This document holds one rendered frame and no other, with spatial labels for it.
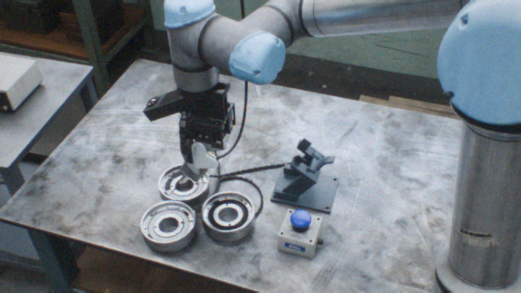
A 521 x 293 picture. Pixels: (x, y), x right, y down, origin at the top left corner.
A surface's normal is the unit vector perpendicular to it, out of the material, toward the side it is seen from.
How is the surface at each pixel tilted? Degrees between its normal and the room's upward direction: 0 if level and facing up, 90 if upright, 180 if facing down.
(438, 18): 106
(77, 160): 0
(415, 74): 90
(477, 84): 82
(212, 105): 90
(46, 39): 0
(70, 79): 0
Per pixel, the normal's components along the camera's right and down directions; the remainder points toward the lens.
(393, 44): -0.33, 0.64
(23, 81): 0.96, 0.16
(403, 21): -0.48, 0.77
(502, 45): -0.61, 0.47
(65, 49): -0.02, -0.73
